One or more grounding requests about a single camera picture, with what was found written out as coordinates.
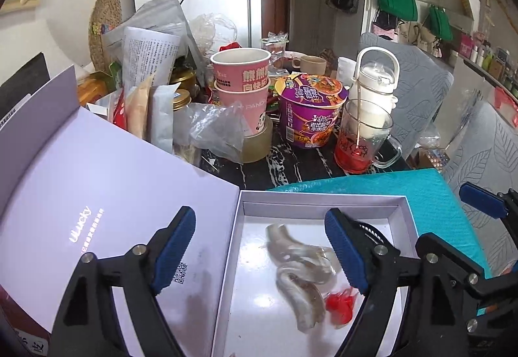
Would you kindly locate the glass mug with red drink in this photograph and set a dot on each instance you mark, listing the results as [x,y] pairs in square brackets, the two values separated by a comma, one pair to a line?
[356,154]

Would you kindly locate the clear plastic wrap bag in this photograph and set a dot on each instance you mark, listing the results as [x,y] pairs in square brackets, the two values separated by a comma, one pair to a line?
[214,31]

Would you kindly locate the crumpled clear plastic bag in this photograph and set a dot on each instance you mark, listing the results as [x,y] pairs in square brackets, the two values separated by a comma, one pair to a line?
[214,130]

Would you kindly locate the teal padded mat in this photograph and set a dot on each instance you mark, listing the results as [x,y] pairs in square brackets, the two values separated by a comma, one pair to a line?
[425,195]

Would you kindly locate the clear hair claw clip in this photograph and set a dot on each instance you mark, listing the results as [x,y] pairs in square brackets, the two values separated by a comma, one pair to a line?
[303,300]
[283,243]

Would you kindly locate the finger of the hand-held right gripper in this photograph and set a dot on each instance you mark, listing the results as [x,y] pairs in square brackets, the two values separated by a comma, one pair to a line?
[481,197]
[497,292]

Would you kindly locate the grey-white packet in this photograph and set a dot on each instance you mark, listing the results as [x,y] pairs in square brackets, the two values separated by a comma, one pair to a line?
[164,118]

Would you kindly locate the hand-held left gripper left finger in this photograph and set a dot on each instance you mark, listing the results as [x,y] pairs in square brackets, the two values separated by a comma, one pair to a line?
[174,252]

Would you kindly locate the grey mailer bag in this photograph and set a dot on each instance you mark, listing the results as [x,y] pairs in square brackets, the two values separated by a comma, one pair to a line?
[162,13]

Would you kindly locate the purple instant noodle bowl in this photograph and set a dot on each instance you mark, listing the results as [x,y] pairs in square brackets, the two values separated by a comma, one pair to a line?
[311,118]

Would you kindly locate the pink panda paper cup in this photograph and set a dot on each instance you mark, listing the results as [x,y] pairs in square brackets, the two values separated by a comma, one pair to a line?
[247,110]

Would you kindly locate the printed paper sheet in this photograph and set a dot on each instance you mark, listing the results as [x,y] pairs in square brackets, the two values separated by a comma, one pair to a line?
[149,53]

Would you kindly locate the thin metal stirring stick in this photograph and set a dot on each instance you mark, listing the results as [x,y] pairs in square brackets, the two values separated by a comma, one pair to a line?
[358,126]

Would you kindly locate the grey leaf-pattern chair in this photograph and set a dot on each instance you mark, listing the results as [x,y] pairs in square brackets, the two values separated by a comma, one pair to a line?
[421,90]
[485,154]

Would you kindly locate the white cup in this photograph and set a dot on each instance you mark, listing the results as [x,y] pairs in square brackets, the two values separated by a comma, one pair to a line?
[346,69]

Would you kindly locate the round woven straw mat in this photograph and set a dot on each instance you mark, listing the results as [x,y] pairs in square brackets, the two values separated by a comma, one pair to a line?
[105,17]

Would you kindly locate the gold tin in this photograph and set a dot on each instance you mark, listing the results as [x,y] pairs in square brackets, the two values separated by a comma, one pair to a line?
[184,78]

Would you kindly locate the beige packet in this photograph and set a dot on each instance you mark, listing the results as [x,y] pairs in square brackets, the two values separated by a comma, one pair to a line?
[139,110]

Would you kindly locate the small red hair clip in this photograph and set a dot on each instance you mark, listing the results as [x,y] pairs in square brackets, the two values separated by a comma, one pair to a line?
[340,304]

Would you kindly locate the beige mug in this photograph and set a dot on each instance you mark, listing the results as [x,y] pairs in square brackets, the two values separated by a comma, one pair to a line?
[311,65]

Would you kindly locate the black flat box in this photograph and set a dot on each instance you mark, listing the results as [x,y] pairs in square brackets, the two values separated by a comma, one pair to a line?
[24,78]

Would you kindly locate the glass jar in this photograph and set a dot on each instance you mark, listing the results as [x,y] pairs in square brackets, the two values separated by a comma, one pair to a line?
[275,47]

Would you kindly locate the gold-lidded jar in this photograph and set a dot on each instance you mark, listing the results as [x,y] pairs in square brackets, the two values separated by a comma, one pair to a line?
[182,100]

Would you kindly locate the clear tape roll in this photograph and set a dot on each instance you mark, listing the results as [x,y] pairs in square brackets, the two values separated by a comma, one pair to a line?
[259,146]

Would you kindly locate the row of small bottles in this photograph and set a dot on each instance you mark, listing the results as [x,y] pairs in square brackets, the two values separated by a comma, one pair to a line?
[481,53]

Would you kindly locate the red snack packet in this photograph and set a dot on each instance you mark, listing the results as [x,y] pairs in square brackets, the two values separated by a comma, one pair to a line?
[230,46]

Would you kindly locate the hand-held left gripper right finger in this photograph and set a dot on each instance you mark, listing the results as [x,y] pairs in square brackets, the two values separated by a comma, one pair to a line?
[346,252]

